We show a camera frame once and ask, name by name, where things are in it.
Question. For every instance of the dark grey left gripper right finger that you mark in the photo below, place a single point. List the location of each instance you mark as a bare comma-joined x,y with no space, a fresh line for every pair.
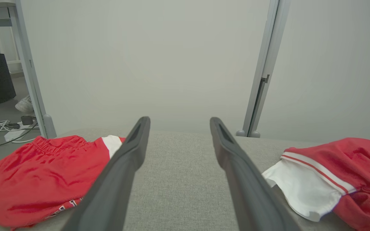
252,199

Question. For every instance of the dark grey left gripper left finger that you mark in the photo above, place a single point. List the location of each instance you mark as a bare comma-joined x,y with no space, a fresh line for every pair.
108,192

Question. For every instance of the red shorts with white stripes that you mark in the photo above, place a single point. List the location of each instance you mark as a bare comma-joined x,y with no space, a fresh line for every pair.
43,173

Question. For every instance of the red jersey with white sleeves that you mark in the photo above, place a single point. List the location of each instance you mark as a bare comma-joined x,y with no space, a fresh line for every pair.
348,160

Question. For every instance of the black power adapter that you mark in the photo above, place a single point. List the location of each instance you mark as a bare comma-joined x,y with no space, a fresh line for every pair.
27,120

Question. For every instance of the white shoe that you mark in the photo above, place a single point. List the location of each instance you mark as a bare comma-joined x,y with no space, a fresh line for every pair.
25,105

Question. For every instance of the grey partition frame post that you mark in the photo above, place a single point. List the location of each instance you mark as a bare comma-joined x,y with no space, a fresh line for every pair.
265,64
30,70

